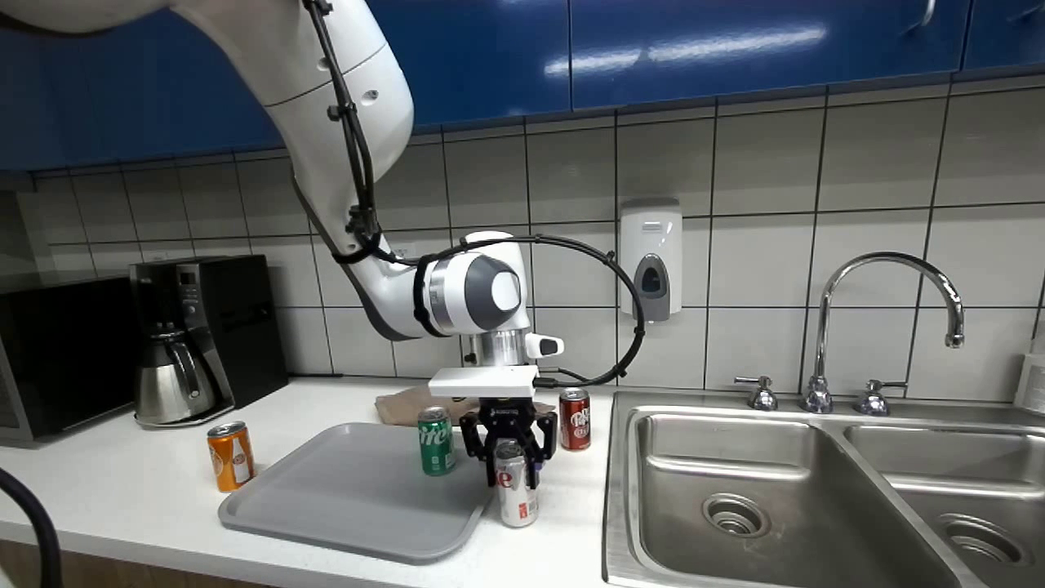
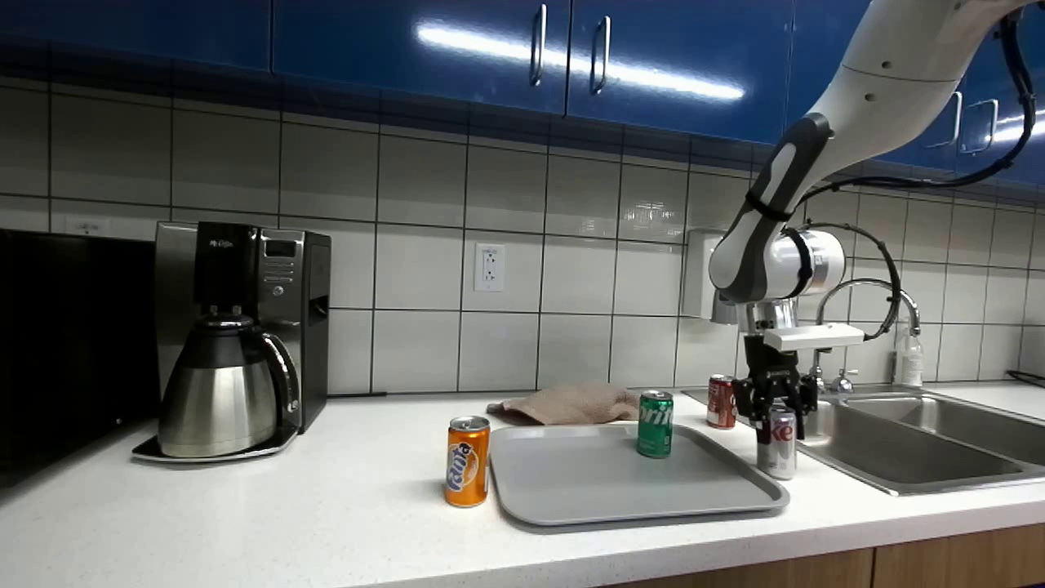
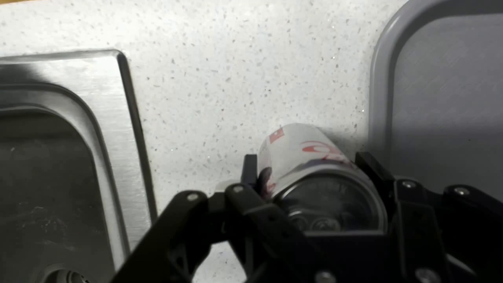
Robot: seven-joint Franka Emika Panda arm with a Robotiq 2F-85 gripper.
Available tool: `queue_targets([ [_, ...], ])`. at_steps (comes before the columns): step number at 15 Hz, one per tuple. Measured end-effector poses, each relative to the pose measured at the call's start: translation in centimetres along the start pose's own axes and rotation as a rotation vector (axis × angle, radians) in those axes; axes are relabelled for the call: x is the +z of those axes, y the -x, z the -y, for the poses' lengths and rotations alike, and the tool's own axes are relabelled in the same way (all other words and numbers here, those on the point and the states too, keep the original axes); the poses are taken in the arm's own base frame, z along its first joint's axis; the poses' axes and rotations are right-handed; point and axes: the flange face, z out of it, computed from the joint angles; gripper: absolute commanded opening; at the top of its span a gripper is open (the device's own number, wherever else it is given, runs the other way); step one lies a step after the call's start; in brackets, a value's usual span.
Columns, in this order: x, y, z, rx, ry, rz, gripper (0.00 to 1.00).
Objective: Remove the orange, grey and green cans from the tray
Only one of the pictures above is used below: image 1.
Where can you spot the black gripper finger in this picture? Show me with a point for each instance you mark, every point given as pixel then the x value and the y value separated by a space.
pixel 547 436
pixel 477 446

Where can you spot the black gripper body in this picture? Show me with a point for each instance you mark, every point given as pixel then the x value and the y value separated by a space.
pixel 511 417

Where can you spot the green soda can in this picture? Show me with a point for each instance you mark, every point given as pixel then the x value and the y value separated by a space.
pixel 436 446

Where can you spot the silver soda can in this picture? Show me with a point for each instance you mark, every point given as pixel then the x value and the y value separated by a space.
pixel 517 493

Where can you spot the orange soda can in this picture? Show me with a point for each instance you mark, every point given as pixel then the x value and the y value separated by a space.
pixel 233 458

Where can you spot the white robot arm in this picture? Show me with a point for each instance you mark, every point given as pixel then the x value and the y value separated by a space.
pixel 337 142

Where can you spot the grey plastic tray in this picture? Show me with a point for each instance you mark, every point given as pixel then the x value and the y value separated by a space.
pixel 328 501

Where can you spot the red soda can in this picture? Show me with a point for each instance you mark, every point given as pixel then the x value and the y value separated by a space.
pixel 577 421

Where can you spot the wooden cutting board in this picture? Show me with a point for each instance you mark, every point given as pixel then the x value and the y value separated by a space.
pixel 395 406

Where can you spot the stainless steel double sink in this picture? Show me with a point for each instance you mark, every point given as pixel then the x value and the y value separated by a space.
pixel 762 478

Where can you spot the black coffee maker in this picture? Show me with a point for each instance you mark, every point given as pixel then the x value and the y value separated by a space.
pixel 240 314

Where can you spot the chrome gooseneck faucet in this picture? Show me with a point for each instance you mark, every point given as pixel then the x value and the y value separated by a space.
pixel 824 329

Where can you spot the steel coffee carafe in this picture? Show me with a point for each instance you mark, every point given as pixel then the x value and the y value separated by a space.
pixel 166 381

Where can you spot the wooden base cabinet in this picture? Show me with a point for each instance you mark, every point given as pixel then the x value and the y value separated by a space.
pixel 131 575

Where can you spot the black microwave oven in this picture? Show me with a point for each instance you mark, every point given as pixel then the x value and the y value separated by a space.
pixel 67 361

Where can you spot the translucent soap bottle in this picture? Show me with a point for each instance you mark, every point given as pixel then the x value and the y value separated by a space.
pixel 1032 375

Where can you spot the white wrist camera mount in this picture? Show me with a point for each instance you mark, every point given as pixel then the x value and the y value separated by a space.
pixel 477 381

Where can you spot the white wall soap dispenser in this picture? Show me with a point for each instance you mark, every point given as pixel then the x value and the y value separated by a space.
pixel 653 223

